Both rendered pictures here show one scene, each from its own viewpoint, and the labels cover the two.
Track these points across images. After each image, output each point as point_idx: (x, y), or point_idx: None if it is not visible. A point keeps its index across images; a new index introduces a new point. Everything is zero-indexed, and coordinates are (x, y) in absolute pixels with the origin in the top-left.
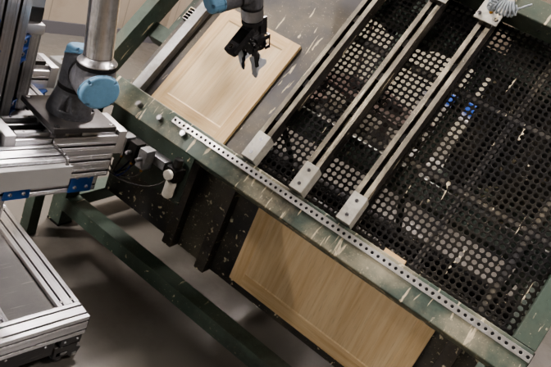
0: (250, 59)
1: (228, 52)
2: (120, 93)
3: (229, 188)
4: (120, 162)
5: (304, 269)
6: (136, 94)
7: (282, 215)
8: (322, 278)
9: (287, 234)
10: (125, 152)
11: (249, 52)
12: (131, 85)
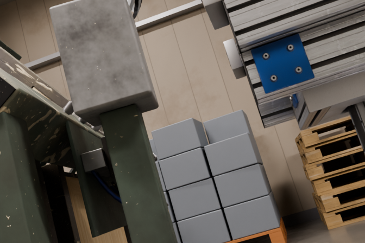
0: (139, 0)
1: None
2: (50, 103)
3: (69, 208)
4: (109, 229)
5: (100, 240)
6: (48, 100)
7: None
8: (104, 235)
9: (87, 221)
10: (154, 155)
11: None
12: (31, 88)
